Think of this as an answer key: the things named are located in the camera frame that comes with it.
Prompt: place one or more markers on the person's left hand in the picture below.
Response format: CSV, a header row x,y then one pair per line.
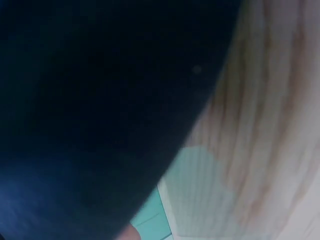
x,y
131,233

